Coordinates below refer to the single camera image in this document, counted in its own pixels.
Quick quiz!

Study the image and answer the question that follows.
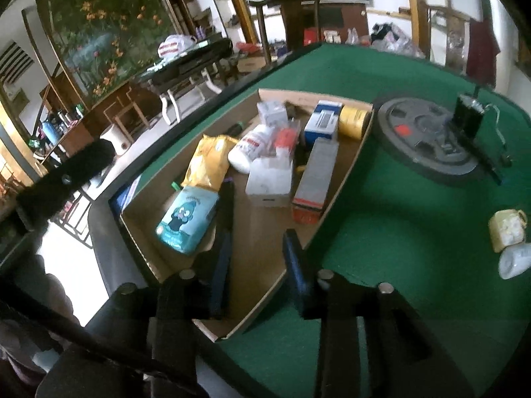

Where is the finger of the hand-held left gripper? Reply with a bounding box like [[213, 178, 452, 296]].
[[16, 139, 114, 220]]

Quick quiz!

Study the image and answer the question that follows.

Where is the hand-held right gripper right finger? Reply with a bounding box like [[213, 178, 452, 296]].
[[282, 228, 486, 398]]

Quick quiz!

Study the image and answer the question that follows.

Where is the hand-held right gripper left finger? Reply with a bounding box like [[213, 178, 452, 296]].
[[35, 228, 233, 398]]

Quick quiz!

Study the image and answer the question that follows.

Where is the cardboard box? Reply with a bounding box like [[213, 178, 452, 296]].
[[118, 88, 375, 343]]

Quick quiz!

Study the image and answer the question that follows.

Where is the teal cartoon tissue pack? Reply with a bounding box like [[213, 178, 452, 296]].
[[155, 186, 220, 255]]

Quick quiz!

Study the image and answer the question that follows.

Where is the long grey box orange end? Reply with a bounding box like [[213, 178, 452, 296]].
[[290, 138, 341, 225]]

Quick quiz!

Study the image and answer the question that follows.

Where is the yellow snack packet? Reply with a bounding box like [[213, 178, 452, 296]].
[[181, 134, 239, 189]]

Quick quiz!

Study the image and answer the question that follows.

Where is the white bottle red label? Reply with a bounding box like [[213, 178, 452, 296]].
[[227, 124, 276, 172]]

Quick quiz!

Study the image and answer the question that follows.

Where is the red clear blister pack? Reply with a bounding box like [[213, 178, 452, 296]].
[[274, 126, 301, 152]]

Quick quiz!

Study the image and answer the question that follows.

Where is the blue and white box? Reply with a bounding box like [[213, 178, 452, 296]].
[[304, 99, 344, 147]]

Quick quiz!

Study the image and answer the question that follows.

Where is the yellow tape roll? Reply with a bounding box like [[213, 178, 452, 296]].
[[338, 105, 373, 139]]

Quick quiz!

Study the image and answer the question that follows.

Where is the small grey box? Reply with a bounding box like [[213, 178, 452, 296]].
[[256, 100, 289, 127]]

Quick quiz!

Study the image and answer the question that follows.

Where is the wooden sideboard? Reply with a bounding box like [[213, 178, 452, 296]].
[[39, 75, 167, 162]]

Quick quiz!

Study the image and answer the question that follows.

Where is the white cylindrical bin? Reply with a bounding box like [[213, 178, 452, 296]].
[[100, 123, 131, 156]]

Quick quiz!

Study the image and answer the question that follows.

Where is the blue and white booklet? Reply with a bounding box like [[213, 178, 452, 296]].
[[109, 176, 144, 216]]

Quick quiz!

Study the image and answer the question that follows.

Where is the flower painting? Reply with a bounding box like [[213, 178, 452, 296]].
[[35, 0, 175, 102]]

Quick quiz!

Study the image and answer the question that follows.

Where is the white and red plastic bag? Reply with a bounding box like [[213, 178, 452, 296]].
[[157, 33, 197, 59]]

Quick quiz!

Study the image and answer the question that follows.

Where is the grey round table disc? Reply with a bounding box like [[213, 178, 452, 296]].
[[372, 97, 490, 185]]

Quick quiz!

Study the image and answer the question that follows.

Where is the yellow container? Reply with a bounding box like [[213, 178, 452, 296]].
[[487, 208, 528, 253]]

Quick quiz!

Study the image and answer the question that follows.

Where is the white bottle black text label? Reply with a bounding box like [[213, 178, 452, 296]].
[[498, 242, 531, 280]]

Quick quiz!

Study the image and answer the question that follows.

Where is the black cylindrical motor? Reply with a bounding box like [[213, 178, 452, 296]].
[[451, 93, 485, 142]]

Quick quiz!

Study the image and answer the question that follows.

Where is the dark wooden armchair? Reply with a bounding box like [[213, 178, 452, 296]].
[[249, 0, 326, 67]]

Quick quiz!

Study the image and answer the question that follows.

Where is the floral bag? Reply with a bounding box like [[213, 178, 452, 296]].
[[370, 22, 416, 56]]

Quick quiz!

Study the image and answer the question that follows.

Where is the carved wooden chair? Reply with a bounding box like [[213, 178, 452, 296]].
[[427, 4, 474, 75]]

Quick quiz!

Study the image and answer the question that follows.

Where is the maroon garment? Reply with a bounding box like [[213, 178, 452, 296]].
[[465, 19, 500, 88]]

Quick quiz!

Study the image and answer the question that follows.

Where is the striped wall vent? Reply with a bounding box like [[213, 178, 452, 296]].
[[0, 41, 35, 88]]

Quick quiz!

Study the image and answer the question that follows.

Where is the white cable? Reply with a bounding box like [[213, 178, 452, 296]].
[[473, 87, 513, 162]]

